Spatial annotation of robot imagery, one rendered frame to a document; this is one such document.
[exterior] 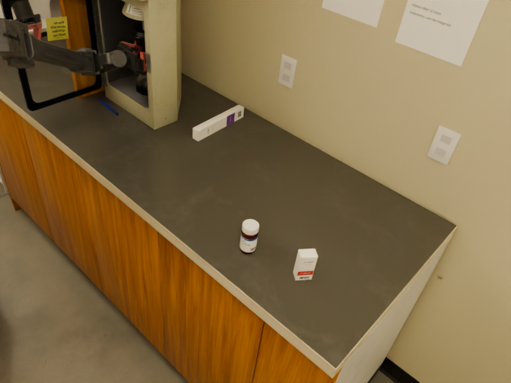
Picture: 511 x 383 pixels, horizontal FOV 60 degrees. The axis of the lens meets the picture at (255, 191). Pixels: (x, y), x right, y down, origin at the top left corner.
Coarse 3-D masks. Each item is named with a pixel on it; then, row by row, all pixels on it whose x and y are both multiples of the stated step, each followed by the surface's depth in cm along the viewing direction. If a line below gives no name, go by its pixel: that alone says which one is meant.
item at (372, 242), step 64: (0, 64) 195; (64, 128) 162; (128, 128) 167; (256, 128) 176; (128, 192) 139; (192, 192) 142; (256, 192) 146; (320, 192) 149; (384, 192) 153; (192, 256) 125; (256, 256) 124; (320, 256) 127; (384, 256) 130; (320, 320) 110
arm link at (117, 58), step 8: (80, 48) 148; (88, 48) 149; (96, 56) 150; (104, 56) 146; (112, 56) 146; (120, 56) 148; (96, 64) 151; (104, 64) 147; (112, 64) 147; (120, 64) 148; (88, 72) 149; (96, 72) 151
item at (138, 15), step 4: (128, 4) 150; (124, 8) 152; (128, 8) 150; (132, 8) 149; (136, 8) 149; (124, 12) 152; (128, 12) 150; (132, 12) 149; (136, 12) 149; (140, 12) 149; (128, 16) 151; (132, 16) 150; (136, 16) 149; (140, 16) 149; (140, 20) 150
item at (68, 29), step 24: (0, 0) 135; (24, 0) 139; (48, 0) 145; (72, 0) 151; (48, 24) 149; (72, 24) 155; (72, 48) 160; (48, 72) 157; (72, 72) 164; (24, 96) 155; (48, 96) 161
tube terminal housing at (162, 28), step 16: (128, 0) 145; (160, 0) 141; (176, 0) 148; (144, 16) 142; (160, 16) 144; (176, 16) 150; (144, 32) 146; (160, 32) 147; (176, 32) 153; (160, 48) 151; (176, 48) 156; (160, 64) 154; (176, 64) 160; (160, 80) 158; (176, 80) 163; (112, 96) 179; (160, 96) 162; (176, 96) 168; (144, 112) 167; (160, 112) 166; (176, 112) 172
